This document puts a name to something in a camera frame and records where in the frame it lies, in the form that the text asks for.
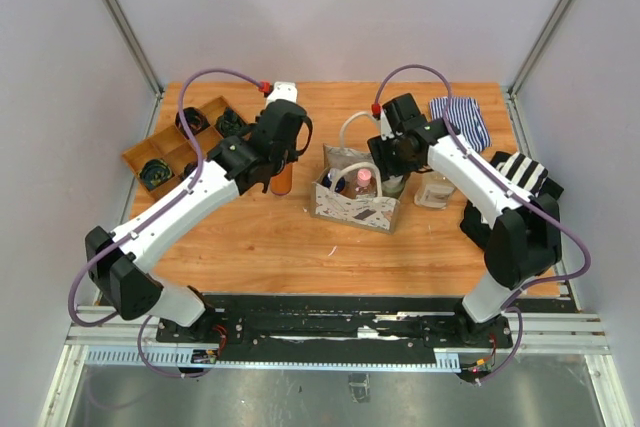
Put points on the white lid green jar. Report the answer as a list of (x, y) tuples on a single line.
[(394, 186)]

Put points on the right aluminium frame post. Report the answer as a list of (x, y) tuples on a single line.
[(540, 45)]

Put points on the aluminium frame post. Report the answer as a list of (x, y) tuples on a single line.
[(540, 45), (131, 41)]

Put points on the small black rolled item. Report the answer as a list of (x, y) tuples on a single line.
[(189, 168)]

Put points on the blue white striped cloth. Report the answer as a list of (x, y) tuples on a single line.
[(465, 116)]

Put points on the black and white striped cloth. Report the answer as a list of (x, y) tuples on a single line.
[(521, 170)]

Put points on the white cap clear square bottle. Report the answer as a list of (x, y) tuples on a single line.
[(434, 192)]

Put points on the rolled black belt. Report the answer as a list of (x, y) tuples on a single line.
[(195, 120)]

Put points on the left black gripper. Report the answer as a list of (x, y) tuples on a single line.
[(293, 153)]

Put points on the rolled dark blue-yellow belt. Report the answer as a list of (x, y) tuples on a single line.
[(154, 173)]

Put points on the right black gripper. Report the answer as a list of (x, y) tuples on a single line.
[(378, 149)]

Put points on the rolled dark green belt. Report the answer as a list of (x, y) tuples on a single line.
[(229, 123)]

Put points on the grey slotted cable duct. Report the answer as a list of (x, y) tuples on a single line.
[(190, 357)]

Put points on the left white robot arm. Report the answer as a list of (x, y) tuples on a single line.
[(121, 260)]

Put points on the orange bottle blue cap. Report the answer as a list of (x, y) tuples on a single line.
[(281, 184)]

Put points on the patterned canvas tote bag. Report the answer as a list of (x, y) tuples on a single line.
[(350, 191)]

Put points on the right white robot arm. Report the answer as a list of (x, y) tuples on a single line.
[(524, 238)]

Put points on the left aluminium frame post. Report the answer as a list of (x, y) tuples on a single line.
[(131, 41)]

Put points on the blue collar orange spray bottle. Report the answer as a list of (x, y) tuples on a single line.
[(333, 180)]

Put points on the pink cap clear bottle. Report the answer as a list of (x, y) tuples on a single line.
[(364, 184)]

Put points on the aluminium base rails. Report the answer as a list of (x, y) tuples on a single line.
[(542, 332)]

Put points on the wooden compartment tray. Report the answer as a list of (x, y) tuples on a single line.
[(171, 146)]

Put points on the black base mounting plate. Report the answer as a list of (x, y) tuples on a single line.
[(229, 309)]

